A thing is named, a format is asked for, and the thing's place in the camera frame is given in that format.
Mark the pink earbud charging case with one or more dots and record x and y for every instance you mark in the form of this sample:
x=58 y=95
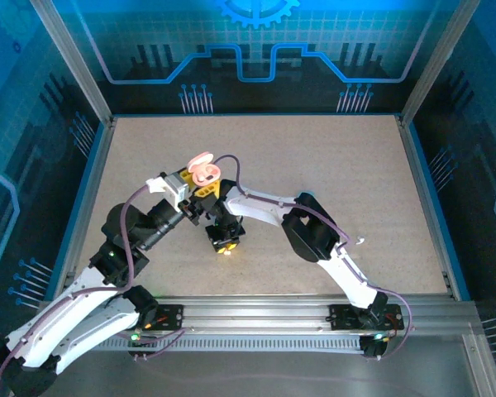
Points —
x=200 y=158

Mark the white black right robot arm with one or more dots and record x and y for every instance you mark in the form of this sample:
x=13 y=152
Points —
x=256 y=207

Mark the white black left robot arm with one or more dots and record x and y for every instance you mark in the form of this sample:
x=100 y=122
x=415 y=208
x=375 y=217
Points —
x=58 y=314

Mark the aluminium side bar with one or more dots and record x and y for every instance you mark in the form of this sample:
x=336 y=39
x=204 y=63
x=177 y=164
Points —
x=427 y=207
x=90 y=207

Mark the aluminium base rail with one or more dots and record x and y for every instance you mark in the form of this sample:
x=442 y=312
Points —
x=252 y=310

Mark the aluminium frame post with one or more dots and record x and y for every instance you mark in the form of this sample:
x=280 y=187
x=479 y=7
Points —
x=72 y=58
x=439 y=58
x=485 y=368

